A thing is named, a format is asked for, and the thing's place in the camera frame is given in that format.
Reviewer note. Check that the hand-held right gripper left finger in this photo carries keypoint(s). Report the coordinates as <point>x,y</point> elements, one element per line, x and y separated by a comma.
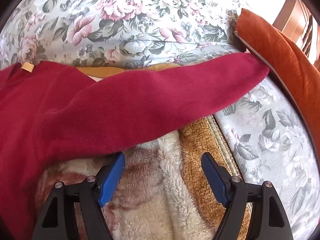
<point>112,177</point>

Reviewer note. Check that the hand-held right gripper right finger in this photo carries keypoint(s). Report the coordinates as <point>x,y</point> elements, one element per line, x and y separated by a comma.
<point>215,180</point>

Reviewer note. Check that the red sweater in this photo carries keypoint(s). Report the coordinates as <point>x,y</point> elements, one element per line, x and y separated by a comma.
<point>100,110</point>

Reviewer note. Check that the fleece blanket with orange border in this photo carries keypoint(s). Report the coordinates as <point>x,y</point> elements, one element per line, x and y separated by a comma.
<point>170,192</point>

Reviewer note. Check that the orange velvet cushion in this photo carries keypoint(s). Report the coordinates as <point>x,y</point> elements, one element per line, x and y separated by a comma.
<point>287,62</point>

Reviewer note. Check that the floral sofa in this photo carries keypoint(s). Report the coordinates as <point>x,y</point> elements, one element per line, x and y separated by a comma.
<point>150,17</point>

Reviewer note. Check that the wooden furniture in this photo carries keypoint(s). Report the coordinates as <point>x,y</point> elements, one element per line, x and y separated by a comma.
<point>295,17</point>

